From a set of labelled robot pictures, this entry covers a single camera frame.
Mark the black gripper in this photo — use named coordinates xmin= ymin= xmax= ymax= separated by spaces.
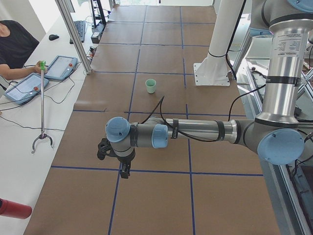
xmin=118 ymin=149 xmax=135 ymax=179

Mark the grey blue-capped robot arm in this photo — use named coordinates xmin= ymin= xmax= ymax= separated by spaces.
xmin=97 ymin=0 xmax=313 ymax=178

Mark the green cup standing on table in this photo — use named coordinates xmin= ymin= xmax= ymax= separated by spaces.
xmin=145 ymin=79 xmax=157 ymax=94

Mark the white side table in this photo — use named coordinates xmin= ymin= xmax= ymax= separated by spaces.
xmin=0 ymin=17 xmax=89 ymax=235

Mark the red bottle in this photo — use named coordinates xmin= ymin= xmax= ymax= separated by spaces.
xmin=0 ymin=199 xmax=32 ymax=219

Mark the blue teach pendant far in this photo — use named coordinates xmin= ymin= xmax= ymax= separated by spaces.
xmin=45 ymin=55 xmax=78 ymax=81

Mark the blue teach pendant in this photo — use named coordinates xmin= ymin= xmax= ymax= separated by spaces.
xmin=4 ymin=73 xmax=41 ymax=105
xmin=45 ymin=55 xmax=78 ymax=81

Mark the blue teach pendant near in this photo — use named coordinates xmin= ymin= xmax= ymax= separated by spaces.
xmin=4 ymin=73 xmax=41 ymax=105

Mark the metal reacher grabber tool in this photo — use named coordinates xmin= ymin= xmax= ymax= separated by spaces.
xmin=31 ymin=61 xmax=53 ymax=154

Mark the black computer mouse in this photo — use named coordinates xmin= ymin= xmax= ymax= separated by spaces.
xmin=48 ymin=34 xmax=59 ymax=41

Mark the black keyboard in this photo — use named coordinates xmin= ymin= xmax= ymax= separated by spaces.
xmin=74 ymin=21 xmax=86 ymax=43

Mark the person in black shirt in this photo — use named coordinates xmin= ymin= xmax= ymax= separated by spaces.
xmin=0 ymin=20 xmax=41 ymax=80

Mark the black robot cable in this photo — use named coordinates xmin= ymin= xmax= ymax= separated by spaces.
xmin=141 ymin=95 xmax=266 ymax=142

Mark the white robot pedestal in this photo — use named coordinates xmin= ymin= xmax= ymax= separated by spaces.
xmin=194 ymin=0 xmax=246 ymax=86

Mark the aluminium frame post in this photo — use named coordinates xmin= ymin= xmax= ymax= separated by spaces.
xmin=55 ymin=0 xmax=91 ymax=74

